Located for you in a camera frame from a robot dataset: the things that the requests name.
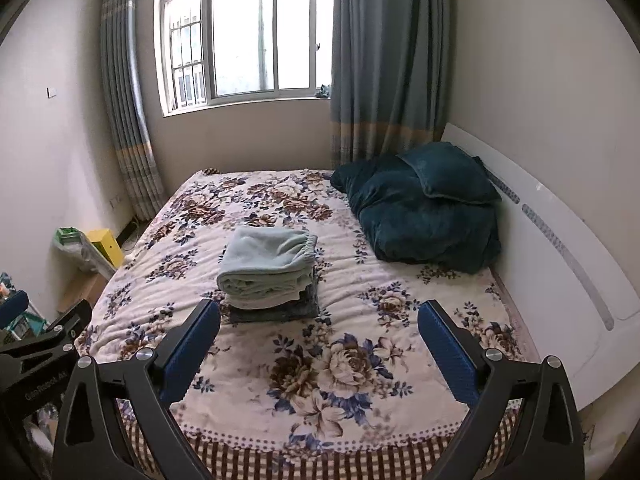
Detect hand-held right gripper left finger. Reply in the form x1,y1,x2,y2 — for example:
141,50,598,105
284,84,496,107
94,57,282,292
52,298,222,480

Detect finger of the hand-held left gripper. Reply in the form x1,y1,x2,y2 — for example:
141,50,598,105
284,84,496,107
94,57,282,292
0,291,29,328
0,302,93,361

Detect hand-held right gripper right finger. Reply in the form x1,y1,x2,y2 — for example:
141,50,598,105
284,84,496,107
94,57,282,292
417,300,586,480

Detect light green fleece pants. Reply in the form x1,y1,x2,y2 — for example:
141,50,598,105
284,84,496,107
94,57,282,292
216,225,319,301

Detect cream folded pants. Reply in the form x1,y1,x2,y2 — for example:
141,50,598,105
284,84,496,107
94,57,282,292
225,290,303,311

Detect dark grey folded pants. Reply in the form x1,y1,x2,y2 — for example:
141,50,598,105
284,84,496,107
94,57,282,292
229,272,321,326

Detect cluttered storage shelf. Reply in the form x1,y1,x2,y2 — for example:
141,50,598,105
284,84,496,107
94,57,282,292
0,272,48,343

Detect wooden bedside cabinet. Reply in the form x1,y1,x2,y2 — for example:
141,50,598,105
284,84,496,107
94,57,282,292
57,272,116,313

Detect clear plastic bag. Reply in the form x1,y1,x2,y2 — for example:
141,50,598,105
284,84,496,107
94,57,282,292
55,240,118,281

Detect yellow box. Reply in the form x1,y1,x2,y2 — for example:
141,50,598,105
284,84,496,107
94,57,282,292
86,228,124,269

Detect floral printed blanket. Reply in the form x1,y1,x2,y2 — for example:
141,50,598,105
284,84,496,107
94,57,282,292
75,167,526,480

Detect teal velvet duvet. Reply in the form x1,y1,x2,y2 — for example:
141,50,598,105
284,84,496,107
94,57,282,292
330,152,502,275

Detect white headboard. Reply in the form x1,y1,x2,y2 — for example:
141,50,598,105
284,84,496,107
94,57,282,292
440,122,640,406

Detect teal velvet pillow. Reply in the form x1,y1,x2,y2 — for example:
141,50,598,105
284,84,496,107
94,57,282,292
397,141,502,206

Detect blue striped curtain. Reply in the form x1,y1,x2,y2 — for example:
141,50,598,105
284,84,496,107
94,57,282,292
100,0,167,222
327,0,448,171

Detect white framed window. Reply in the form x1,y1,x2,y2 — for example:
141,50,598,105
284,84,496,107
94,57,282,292
154,0,335,118

